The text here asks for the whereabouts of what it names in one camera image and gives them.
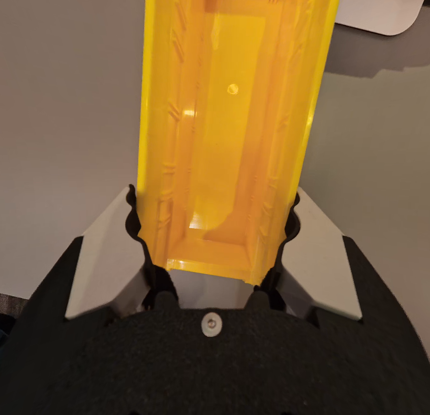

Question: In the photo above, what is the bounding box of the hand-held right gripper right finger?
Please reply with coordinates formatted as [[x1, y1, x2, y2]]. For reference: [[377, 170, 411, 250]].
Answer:
[[254, 187, 364, 321]]

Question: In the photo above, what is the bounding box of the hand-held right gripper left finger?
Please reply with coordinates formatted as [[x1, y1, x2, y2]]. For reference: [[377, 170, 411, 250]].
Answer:
[[64, 184, 180, 321]]

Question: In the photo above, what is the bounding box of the yellow plastic bin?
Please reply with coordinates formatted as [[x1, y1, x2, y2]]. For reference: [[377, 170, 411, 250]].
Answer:
[[136, 0, 343, 284]]

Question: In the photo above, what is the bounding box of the grey desk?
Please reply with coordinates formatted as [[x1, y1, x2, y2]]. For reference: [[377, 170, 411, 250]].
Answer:
[[0, 0, 430, 299]]

